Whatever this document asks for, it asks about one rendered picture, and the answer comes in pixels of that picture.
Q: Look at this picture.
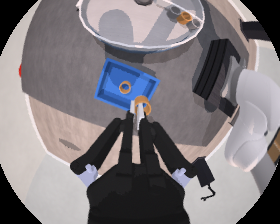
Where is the bronze bushing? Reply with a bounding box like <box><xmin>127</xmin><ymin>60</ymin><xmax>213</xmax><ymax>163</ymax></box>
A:
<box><xmin>119</xmin><ymin>81</ymin><xmax>131</xmax><ymax>94</ymax></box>
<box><xmin>177</xmin><ymin>12</ymin><xmax>192</xmax><ymax>25</ymax></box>
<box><xmin>135</xmin><ymin>95</ymin><xmax>151</xmax><ymax>116</ymax></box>

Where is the blue crate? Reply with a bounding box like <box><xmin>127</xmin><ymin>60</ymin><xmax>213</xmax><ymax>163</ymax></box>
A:
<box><xmin>94</xmin><ymin>58</ymin><xmax>160</xmax><ymax>111</ymax></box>

